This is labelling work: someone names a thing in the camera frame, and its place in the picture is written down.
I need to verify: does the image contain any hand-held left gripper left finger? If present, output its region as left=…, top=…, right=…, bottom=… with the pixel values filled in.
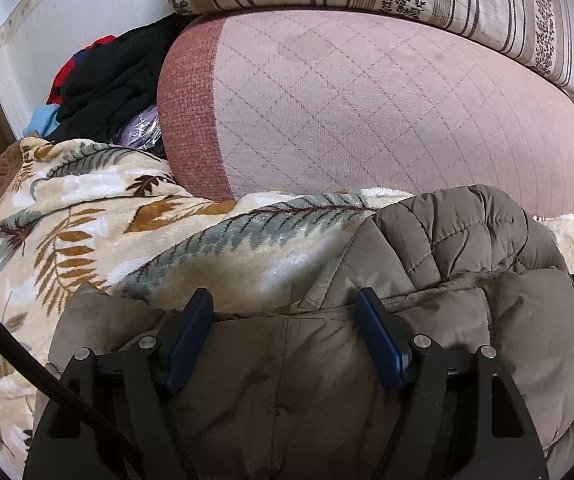
left=22, top=287, right=215, bottom=480

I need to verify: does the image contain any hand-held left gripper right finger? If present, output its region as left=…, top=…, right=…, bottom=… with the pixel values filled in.
left=355, top=287, right=550, bottom=480

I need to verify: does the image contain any olive quilted hooded jacket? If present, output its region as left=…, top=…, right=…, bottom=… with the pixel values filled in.
left=32, top=184, right=574, bottom=480

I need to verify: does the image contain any leaf print blanket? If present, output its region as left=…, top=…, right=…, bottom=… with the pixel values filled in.
left=0, top=137, right=574, bottom=480

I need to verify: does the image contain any purple plastic bag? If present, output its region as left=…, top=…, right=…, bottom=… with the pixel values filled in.
left=117, top=105, right=165, bottom=153

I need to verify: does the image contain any pink bolster cushion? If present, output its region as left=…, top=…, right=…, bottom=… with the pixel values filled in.
left=157, top=7, right=574, bottom=216

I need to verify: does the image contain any black garment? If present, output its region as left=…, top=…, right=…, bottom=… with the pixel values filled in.
left=49, top=15, right=202, bottom=143

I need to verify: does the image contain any light blue garment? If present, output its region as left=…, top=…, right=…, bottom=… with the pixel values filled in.
left=26, top=105, right=62, bottom=138

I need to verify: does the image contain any red garment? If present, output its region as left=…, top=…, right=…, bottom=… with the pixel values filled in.
left=47, top=35, right=118, bottom=106

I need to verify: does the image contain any black cable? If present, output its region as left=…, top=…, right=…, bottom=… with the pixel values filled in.
left=0, top=282, right=140, bottom=480

